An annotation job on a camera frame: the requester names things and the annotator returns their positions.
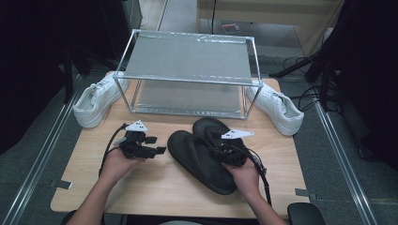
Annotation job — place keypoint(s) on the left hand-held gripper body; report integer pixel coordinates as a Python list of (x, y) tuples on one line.
[(137, 126)]

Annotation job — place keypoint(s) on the black metal stand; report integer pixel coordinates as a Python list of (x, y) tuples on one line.
[(68, 75)]

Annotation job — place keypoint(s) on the black slipper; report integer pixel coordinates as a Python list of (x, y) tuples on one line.
[(194, 162), (208, 126)]

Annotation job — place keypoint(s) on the red flat item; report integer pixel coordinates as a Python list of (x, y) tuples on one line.
[(231, 27)]

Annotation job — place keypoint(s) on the metal shoe rack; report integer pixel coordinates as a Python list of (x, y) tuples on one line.
[(187, 59)]

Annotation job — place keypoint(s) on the black tripod leg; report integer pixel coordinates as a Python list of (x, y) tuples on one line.
[(291, 67)]

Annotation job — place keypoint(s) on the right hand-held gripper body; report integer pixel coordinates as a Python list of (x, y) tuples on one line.
[(236, 134)]

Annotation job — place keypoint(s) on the person's left hand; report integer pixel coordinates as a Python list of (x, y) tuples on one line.
[(117, 165)]

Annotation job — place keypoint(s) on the wooden cabinet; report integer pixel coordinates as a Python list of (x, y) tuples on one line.
[(281, 12)]

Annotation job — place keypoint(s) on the white sneaker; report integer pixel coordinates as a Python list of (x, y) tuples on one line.
[(278, 108), (94, 103)]

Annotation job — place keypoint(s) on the metal floor rail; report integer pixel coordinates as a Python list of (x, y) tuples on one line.
[(344, 162), (40, 150)]

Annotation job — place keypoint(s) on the person's right hand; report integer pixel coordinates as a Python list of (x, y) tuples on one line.
[(245, 178)]

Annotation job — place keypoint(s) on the black chair armrest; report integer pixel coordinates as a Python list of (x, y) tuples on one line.
[(305, 214), (68, 218)]

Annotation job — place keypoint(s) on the person's grey clothing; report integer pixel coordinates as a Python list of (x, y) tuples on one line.
[(180, 223)]

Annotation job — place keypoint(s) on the grey tape piece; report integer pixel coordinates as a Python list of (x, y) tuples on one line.
[(305, 193), (61, 184)]

